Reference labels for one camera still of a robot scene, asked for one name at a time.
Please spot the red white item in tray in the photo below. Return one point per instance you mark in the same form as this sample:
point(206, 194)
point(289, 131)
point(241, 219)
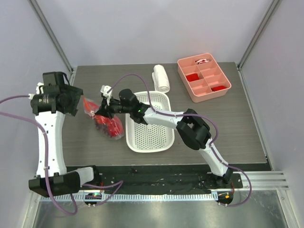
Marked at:
point(201, 61)

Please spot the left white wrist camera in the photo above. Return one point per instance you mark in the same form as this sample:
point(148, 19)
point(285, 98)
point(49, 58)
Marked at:
point(39, 90)

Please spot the pink compartment organizer tray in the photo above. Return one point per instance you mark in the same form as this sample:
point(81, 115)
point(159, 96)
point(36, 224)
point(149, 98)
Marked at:
point(210, 75)

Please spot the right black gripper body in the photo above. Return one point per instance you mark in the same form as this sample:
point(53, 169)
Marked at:
point(104, 108)

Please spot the red fake apple right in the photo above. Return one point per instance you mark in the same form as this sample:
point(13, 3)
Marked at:
point(101, 120)

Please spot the red block in tray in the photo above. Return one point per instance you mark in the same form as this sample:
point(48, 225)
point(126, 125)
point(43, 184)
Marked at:
point(192, 77)

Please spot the white slotted cable duct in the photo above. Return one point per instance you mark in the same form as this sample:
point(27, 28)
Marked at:
point(90, 196)

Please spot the rolled white towel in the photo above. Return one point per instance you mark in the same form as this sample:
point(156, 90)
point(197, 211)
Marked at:
point(160, 79)

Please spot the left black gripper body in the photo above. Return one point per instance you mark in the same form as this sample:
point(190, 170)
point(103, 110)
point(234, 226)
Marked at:
point(72, 96)

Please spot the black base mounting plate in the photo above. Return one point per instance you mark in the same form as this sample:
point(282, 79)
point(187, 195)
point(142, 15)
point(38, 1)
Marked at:
point(165, 179)

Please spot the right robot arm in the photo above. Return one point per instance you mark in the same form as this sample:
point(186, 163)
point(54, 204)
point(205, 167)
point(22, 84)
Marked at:
point(192, 128)

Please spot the clear zip top bag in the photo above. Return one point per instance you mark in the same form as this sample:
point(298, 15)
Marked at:
point(90, 107)

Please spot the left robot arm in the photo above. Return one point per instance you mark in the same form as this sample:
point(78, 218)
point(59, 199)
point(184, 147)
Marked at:
point(54, 99)

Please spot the red block tray front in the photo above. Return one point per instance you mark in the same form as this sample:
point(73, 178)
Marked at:
point(218, 88)

